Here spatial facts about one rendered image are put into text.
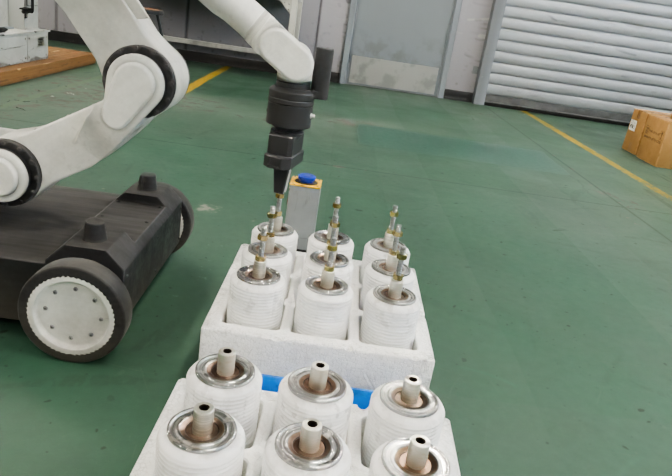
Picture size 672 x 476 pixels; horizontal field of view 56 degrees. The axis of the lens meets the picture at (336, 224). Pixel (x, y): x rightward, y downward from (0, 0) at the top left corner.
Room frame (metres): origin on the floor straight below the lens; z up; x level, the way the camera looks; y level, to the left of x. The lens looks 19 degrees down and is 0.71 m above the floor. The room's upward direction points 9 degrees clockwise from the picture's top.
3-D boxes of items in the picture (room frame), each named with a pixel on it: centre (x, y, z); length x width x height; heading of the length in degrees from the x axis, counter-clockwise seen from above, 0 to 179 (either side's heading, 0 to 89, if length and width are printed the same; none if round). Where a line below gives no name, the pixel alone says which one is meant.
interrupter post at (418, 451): (0.57, -0.13, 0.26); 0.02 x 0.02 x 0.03
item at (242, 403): (0.69, 0.11, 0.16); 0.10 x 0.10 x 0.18
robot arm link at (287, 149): (1.22, 0.12, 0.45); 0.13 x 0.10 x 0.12; 170
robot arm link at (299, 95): (1.23, 0.11, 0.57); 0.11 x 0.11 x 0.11; 7
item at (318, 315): (0.99, 0.00, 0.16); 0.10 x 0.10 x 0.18
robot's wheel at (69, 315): (1.04, 0.46, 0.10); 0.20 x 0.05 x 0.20; 92
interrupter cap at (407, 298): (0.99, -0.12, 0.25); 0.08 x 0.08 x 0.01
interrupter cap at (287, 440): (0.57, -0.01, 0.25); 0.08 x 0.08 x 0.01
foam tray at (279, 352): (1.11, 0.00, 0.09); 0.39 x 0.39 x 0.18; 1
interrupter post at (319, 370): (0.69, -0.01, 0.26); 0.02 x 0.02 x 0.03
